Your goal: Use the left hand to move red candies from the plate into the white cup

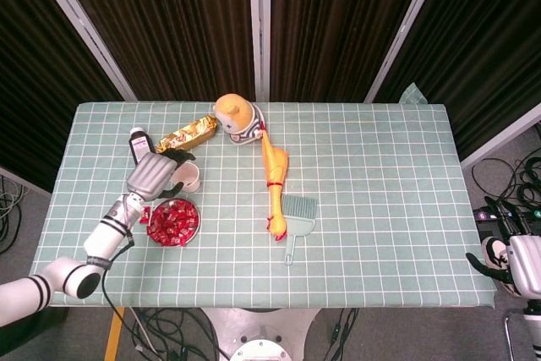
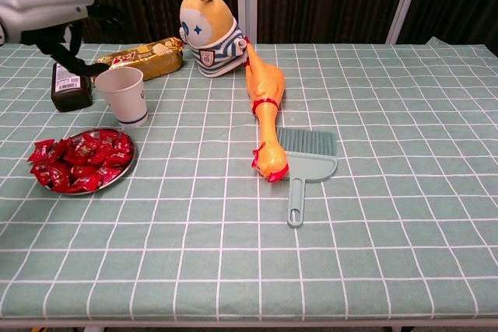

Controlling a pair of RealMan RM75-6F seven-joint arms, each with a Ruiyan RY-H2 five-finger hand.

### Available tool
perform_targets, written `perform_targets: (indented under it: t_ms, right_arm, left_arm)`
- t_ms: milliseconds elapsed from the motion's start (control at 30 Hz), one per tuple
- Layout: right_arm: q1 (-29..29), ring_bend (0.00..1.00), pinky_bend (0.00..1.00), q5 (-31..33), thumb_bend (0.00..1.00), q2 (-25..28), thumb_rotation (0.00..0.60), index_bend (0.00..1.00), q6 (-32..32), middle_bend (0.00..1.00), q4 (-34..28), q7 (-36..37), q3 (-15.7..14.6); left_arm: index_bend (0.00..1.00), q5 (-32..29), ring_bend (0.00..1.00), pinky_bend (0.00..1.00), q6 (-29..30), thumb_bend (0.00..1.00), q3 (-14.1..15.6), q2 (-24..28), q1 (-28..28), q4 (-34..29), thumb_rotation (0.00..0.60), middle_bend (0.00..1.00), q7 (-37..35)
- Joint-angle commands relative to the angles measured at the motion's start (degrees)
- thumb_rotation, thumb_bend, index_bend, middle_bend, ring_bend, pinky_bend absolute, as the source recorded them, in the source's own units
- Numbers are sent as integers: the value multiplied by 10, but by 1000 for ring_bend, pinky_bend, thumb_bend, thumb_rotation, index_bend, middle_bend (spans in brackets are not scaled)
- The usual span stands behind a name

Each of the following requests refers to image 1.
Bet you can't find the dark brown curtain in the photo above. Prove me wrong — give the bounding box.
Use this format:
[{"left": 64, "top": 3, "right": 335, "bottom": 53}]
[
  {"left": 270, "top": 0, "right": 432, "bottom": 103},
  {"left": 0, "top": 0, "right": 126, "bottom": 193},
  {"left": 52, "top": 0, "right": 257, "bottom": 102},
  {"left": 374, "top": 0, "right": 541, "bottom": 161}
]

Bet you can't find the orange plush toy striped shirt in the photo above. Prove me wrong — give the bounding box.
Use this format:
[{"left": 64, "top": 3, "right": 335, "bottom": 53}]
[{"left": 213, "top": 93, "right": 266, "bottom": 146}]

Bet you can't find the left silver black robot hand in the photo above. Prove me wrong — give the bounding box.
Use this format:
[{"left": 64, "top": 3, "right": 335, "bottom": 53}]
[{"left": 125, "top": 148, "right": 197, "bottom": 202}]

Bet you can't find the green mini dustpan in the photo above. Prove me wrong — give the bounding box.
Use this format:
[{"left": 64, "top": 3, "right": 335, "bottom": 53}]
[{"left": 281, "top": 208, "right": 317, "bottom": 267}]

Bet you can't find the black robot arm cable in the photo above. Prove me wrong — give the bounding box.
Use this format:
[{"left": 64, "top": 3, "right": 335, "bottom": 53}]
[{"left": 100, "top": 225, "right": 136, "bottom": 310}]

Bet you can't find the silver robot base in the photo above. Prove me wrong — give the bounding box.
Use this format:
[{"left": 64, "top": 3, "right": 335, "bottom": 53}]
[{"left": 202, "top": 308, "right": 322, "bottom": 361}]

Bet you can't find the green mini brush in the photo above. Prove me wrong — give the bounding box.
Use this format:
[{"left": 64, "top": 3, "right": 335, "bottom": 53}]
[{"left": 281, "top": 194, "right": 319, "bottom": 217}]

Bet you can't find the black floor cable bundle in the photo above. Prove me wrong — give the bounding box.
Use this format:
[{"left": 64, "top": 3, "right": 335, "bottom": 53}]
[
  {"left": 471, "top": 123, "right": 541, "bottom": 210},
  {"left": 126, "top": 308, "right": 229, "bottom": 361}
]

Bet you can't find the white paper cup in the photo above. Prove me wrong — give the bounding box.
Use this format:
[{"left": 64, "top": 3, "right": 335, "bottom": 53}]
[{"left": 172, "top": 162, "right": 201, "bottom": 194}]

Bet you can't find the white frame floor rail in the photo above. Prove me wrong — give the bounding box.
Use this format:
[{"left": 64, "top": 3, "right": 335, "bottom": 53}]
[
  {"left": 0, "top": 165, "right": 54, "bottom": 198},
  {"left": 459, "top": 102, "right": 541, "bottom": 170}
]

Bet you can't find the green checked tablecloth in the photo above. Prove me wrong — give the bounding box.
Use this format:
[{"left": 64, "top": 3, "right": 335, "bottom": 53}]
[{"left": 29, "top": 84, "right": 498, "bottom": 310}]

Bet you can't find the gold foil snack package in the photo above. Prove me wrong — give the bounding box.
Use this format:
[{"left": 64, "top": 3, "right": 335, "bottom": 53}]
[{"left": 155, "top": 113, "right": 221, "bottom": 155}]

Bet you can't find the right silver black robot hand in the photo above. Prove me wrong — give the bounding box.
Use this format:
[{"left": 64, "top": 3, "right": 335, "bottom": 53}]
[{"left": 465, "top": 195, "right": 541, "bottom": 299}]

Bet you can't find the metal chair leg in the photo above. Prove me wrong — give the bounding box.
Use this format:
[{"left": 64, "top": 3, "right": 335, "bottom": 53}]
[{"left": 502, "top": 311, "right": 527, "bottom": 361}]

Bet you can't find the grey floor cable bundle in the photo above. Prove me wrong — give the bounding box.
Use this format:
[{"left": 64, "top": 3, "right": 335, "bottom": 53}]
[{"left": 0, "top": 174, "right": 29, "bottom": 254}]

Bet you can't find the white black sneaker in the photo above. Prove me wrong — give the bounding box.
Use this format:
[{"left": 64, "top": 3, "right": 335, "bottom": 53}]
[{"left": 480, "top": 237, "right": 525, "bottom": 297}]

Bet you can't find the orange rubber chicken toy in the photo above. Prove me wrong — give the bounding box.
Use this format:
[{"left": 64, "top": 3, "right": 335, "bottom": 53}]
[{"left": 258, "top": 122, "right": 291, "bottom": 244}]

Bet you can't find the brown medicine bottle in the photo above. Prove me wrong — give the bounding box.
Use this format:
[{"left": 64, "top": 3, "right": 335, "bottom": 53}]
[{"left": 128, "top": 127, "right": 156, "bottom": 167}]

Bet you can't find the white frame post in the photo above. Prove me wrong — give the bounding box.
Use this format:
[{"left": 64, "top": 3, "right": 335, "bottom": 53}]
[
  {"left": 24, "top": 0, "right": 139, "bottom": 103},
  {"left": 363, "top": 0, "right": 449, "bottom": 103},
  {"left": 248, "top": 0, "right": 271, "bottom": 103}
]

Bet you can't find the black cable with inline box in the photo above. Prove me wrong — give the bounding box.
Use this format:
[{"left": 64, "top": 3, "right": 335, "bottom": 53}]
[{"left": 325, "top": 308, "right": 360, "bottom": 361}]

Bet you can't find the round steel plate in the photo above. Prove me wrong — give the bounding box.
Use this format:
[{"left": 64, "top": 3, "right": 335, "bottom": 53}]
[{"left": 146, "top": 198, "right": 200, "bottom": 249}]

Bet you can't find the black power strip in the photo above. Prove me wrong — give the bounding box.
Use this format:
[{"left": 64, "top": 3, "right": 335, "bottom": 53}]
[{"left": 475, "top": 206, "right": 541, "bottom": 227}]

